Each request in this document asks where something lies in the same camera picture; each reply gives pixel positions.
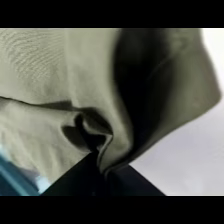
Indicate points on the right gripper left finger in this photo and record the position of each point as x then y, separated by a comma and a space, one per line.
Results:
80, 180

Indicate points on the brown T-shirt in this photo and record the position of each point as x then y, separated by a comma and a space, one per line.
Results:
66, 83

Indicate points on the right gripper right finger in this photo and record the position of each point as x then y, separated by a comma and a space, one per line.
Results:
130, 183

